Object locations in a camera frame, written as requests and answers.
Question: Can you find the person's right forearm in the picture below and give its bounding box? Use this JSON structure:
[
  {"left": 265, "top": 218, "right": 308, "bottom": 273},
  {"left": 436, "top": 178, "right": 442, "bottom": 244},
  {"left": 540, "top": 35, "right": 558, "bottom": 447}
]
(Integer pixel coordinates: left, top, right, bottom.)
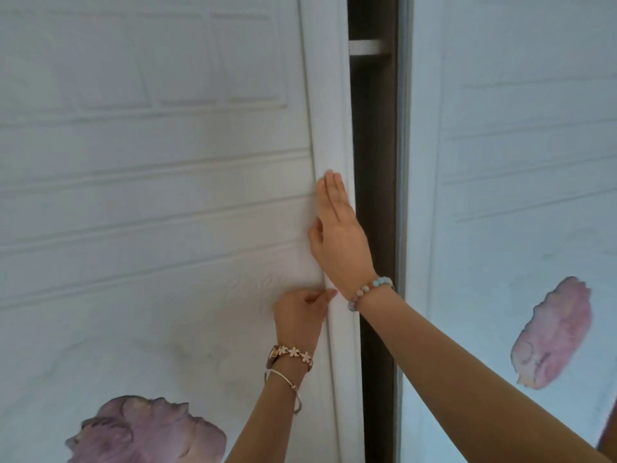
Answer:
[{"left": 354, "top": 284, "right": 613, "bottom": 463}]

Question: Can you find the thin silver bangle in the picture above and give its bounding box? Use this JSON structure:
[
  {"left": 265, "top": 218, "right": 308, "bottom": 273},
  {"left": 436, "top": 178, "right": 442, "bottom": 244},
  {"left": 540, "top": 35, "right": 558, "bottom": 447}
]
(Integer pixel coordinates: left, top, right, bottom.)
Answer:
[{"left": 264, "top": 368, "right": 303, "bottom": 415}]

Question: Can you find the pastel beaded bracelet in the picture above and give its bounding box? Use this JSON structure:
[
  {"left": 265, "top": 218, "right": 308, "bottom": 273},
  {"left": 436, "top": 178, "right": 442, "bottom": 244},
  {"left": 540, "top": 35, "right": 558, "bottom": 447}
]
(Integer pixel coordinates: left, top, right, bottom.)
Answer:
[{"left": 346, "top": 276, "right": 395, "bottom": 313}]

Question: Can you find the person's right hand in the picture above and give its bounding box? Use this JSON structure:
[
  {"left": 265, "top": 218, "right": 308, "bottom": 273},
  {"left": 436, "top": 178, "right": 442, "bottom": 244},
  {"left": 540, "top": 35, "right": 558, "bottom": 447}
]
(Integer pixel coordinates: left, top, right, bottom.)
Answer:
[{"left": 307, "top": 169, "right": 379, "bottom": 300}]

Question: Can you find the gold flower link bracelet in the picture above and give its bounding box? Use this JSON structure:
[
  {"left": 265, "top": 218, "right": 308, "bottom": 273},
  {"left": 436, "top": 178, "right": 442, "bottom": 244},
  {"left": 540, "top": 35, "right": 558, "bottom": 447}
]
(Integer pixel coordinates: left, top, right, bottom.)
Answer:
[{"left": 265, "top": 344, "right": 314, "bottom": 373}]

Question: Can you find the person's left hand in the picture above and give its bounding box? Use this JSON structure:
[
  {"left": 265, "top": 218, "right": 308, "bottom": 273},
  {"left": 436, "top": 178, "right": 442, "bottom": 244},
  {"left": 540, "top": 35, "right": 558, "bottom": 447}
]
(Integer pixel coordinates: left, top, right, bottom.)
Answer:
[{"left": 273, "top": 287, "right": 338, "bottom": 355}]

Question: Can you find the person's left forearm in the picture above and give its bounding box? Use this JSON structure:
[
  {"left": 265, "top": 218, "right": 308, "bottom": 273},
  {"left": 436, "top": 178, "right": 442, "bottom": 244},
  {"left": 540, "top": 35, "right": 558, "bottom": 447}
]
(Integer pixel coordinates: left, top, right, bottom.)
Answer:
[{"left": 224, "top": 347, "right": 314, "bottom": 463}]

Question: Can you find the white sliding-door wardrobe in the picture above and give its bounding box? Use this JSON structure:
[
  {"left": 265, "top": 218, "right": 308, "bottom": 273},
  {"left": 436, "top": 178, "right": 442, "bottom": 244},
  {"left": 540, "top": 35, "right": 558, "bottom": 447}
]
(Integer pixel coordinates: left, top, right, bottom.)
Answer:
[{"left": 0, "top": 0, "right": 617, "bottom": 463}]

